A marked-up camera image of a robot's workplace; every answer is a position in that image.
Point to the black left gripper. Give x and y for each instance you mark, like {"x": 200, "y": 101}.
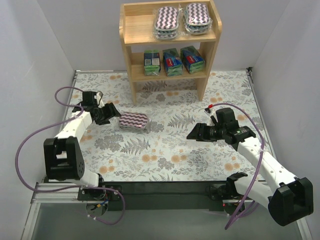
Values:
{"x": 109, "y": 113}

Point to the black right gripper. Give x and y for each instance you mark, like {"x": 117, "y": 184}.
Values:
{"x": 201, "y": 131}

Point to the pink wavy sponge top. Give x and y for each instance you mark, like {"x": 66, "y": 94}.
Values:
{"x": 134, "y": 121}

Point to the pink wavy sponge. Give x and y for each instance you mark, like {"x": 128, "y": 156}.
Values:
{"x": 166, "y": 23}
{"x": 196, "y": 19}
{"x": 134, "y": 121}

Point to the green blue sponge pack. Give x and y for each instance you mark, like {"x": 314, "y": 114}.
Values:
{"x": 151, "y": 62}
{"x": 192, "y": 60}
{"x": 172, "y": 62}

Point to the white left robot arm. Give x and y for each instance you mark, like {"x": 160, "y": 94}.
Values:
{"x": 62, "y": 154}

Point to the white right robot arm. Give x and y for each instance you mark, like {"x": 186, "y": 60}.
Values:
{"x": 270, "y": 172}

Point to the wooden two-tier shelf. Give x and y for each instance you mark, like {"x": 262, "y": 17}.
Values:
{"x": 136, "y": 29}

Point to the floral patterned table mat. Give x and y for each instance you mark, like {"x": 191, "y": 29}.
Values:
{"x": 162, "y": 151}

